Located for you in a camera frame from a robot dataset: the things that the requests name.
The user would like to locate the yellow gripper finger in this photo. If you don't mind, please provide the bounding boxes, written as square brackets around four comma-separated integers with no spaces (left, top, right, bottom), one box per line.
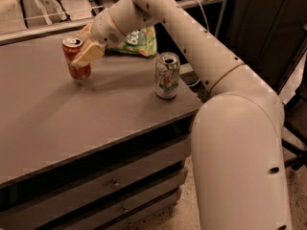
[70,40,106,69]
[77,23,92,40]

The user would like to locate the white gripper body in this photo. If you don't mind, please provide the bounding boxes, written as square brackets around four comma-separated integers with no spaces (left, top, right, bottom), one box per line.
[91,9,126,48]

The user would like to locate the red coca-cola can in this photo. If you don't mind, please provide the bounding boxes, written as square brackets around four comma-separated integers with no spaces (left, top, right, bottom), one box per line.
[62,36,91,81]

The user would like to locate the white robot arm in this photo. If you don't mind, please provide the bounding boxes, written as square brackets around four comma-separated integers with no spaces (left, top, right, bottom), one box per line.
[73,0,293,230]

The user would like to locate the white 7up can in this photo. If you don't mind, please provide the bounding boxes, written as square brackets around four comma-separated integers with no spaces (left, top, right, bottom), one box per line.
[154,52,180,100]

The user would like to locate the green chip bag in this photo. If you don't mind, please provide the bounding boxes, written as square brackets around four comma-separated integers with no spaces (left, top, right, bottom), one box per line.
[107,26,157,58]

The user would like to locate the grey drawer cabinet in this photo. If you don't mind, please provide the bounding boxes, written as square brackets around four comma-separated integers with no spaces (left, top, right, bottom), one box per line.
[0,35,201,230]

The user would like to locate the black office chair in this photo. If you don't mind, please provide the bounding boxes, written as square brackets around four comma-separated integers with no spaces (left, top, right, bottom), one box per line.
[278,38,307,171]

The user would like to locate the grey metal rail frame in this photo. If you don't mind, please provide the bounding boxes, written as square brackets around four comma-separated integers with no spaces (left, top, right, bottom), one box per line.
[0,0,232,79]

